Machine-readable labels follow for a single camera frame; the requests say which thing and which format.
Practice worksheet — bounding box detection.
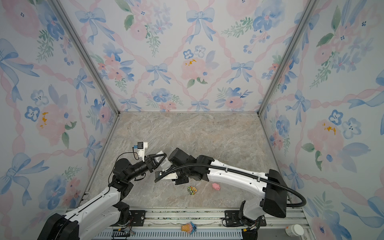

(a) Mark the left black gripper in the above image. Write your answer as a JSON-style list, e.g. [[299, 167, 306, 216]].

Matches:
[[126, 154, 166, 184]]

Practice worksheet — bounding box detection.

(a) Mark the white remote control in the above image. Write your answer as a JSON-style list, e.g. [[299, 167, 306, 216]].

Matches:
[[156, 156, 172, 171]]

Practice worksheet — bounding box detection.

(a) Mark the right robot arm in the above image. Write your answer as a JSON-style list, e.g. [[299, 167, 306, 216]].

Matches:
[[164, 148, 288, 225]]

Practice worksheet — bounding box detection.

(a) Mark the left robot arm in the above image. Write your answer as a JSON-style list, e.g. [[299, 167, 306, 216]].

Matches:
[[38, 153, 167, 240]]

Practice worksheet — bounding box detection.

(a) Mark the green yellow battery pack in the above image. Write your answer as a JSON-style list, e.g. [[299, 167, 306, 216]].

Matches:
[[188, 186, 197, 195]]

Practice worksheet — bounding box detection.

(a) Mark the pink pig toy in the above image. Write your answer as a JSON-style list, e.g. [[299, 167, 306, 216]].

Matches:
[[212, 183, 221, 191]]

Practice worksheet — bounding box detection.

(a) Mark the pink blue plush toy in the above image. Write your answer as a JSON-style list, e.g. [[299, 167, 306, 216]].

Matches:
[[181, 222, 197, 234]]

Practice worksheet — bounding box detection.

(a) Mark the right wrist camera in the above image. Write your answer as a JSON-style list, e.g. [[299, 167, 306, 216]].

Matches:
[[155, 170, 179, 183]]

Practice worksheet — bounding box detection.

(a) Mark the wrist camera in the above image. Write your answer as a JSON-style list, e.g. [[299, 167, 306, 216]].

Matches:
[[155, 170, 179, 183], [133, 142, 148, 161]]

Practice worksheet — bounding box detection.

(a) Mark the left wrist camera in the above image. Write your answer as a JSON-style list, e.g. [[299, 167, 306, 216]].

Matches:
[[133, 142, 148, 161]]

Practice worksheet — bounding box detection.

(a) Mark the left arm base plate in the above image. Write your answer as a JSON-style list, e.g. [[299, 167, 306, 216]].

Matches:
[[127, 210, 147, 227]]

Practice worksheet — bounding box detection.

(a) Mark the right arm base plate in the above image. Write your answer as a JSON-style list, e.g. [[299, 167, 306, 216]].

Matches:
[[222, 210, 267, 228]]

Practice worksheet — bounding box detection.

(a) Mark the aluminium front rail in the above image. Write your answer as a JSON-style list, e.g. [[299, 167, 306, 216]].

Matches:
[[91, 208, 315, 240]]

